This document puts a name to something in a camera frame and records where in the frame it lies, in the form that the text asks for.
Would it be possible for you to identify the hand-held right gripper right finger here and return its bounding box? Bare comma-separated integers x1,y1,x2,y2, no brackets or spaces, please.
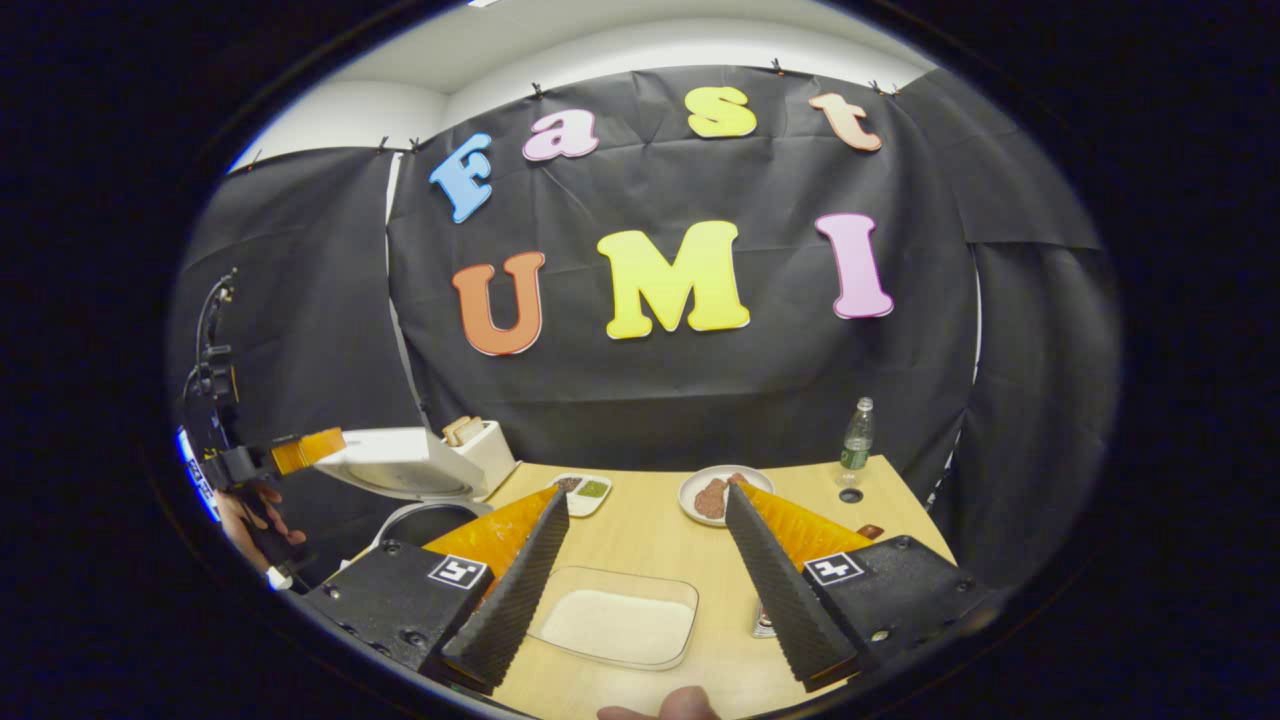
724,484,993,694

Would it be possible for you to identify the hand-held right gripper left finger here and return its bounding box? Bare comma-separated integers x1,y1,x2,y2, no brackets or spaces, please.
300,487,572,696

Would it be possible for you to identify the white rice cooker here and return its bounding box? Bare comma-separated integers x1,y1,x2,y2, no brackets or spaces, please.
314,427,491,561

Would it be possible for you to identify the clear glass tray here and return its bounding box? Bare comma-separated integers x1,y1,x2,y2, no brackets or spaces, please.
526,565,701,673

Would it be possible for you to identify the white round plate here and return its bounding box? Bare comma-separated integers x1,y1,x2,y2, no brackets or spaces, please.
678,465,777,529

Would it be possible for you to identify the white divided seasoning dish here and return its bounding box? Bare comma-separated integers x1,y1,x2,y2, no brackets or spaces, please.
548,473,614,519

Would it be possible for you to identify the white toaster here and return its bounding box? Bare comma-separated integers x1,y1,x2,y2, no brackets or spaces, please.
443,418,522,493

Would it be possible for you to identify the clear bottle green label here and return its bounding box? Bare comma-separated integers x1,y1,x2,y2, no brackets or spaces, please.
838,397,877,487

